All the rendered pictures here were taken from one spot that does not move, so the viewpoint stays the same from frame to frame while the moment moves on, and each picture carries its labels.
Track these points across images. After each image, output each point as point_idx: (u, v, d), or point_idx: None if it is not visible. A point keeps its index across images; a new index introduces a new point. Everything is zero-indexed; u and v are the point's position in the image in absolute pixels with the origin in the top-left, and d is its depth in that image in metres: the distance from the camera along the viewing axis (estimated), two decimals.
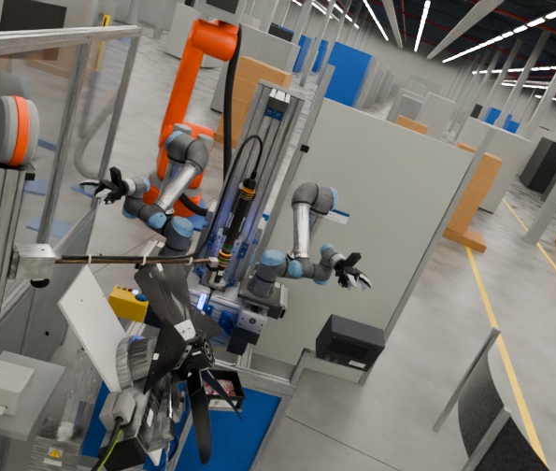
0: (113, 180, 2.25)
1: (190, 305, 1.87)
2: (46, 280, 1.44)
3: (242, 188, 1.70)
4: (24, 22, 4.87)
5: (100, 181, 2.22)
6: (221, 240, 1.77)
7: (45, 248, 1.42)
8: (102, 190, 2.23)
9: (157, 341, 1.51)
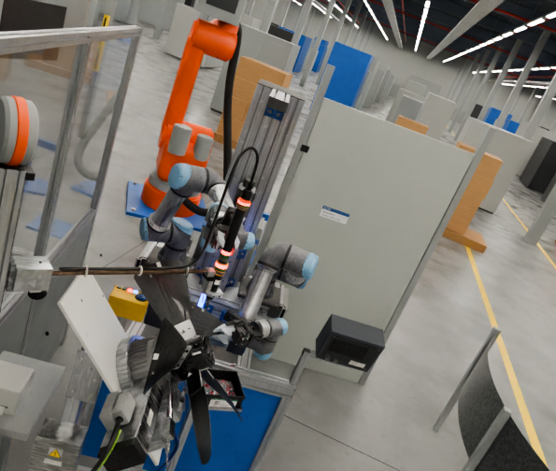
0: (226, 222, 1.87)
1: (190, 305, 1.87)
2: (43, 292, 1.45)
3: (238, 199, 1.72)
4: (24, 22, 4.87)
5: (220, 231, 1.83)
6: (220, 251, 1.79)
7: (42, 260, 1.43)
8: None
9: (157, 341, 1.51)
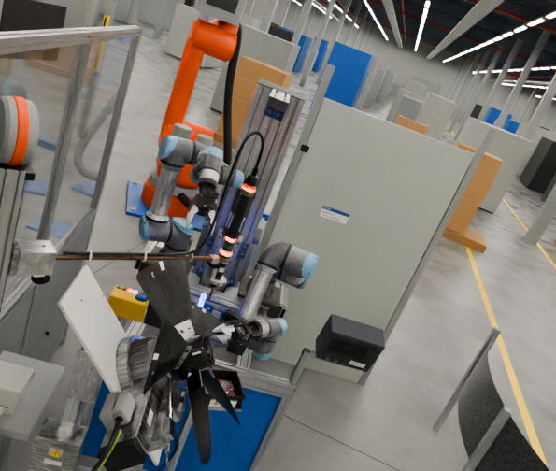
0: None
1: (213, 334, 2.01)
2: (47, 277, 1.44)
3: (243, 185, 1.70)
4: (24, 22, 4.87)
5: (196, 205, 1.97)
6: (222, 237, 1.77)
7: (46, 244, 1.41)
8: (200, 207, 2.00)
9: None
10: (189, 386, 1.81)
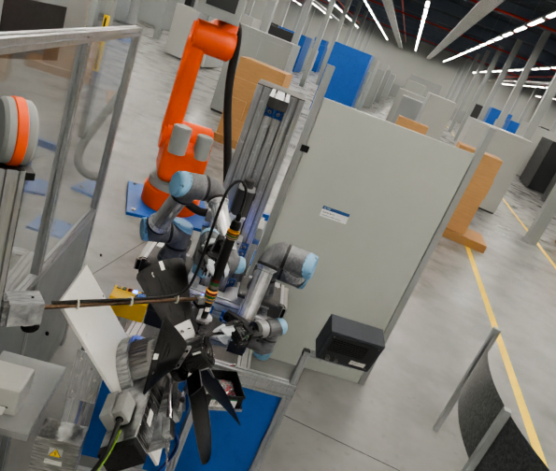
0: (217, 249, 1.91)
1: (213, 334, 2.01)
2: (35, 325, 1.50)
3: (228, 229, 1.76)
4: (24, 22, 4.87)
5: (210, 259, 1.87)
6: (210, 279, 1.83)
7: (35, 294, 1.47)
8: None
9: (169, 259, 1.86)
10: (189, 386, 1.81)
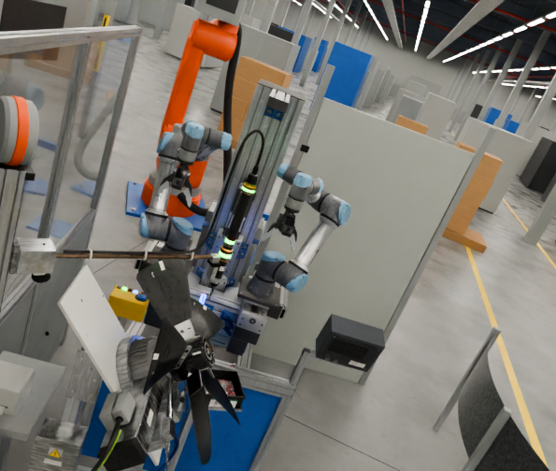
0: None
1: (213, 335, 2.01)
2: (47, 275, 1.44)
3: (244, 183, 1.70)
4: (24, 22, 4.87)
5: (169, 181, 2.21)
6: (223, 236, 1.77)
7: (46, 242, 1.41)
8: None
9: (169, 259, 1.86)
10: (189, 386, 1.81)
